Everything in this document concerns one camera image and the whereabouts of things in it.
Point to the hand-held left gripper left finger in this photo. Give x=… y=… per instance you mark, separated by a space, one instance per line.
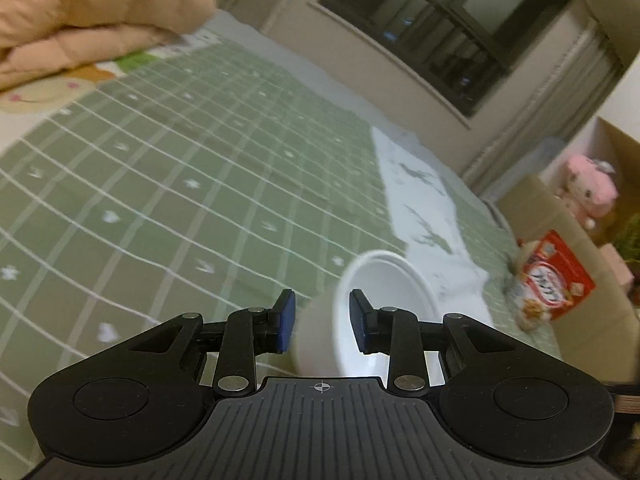
x=285 y=320

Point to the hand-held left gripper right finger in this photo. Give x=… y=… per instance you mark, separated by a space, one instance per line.
x=360 y=325

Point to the white plastic bowl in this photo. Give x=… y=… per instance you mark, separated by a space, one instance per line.
x=395 y=280

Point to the white printed cloth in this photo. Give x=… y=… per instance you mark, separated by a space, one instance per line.
x=425 y=195

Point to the green checked bedsheet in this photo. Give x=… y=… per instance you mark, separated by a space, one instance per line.
x=175 y=160

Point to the red cereal bag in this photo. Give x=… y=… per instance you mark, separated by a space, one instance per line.
x=555 y=280

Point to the beige padded headboard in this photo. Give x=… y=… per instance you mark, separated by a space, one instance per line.
x=545 y=205

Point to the pink plush toy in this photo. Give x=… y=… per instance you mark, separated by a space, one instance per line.
x=587 y=190

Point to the potted plant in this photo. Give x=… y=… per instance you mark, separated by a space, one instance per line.
x=631 y=240

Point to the barred window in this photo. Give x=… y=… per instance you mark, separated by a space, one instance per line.
x=450 y=20

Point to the yellow shelf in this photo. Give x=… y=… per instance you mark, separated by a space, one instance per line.
x=622 y=145

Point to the cartoon printed sheet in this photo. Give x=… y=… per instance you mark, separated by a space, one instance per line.
x=30 y=95

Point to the pink comforter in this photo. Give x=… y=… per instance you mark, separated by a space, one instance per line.
x=75 y=15

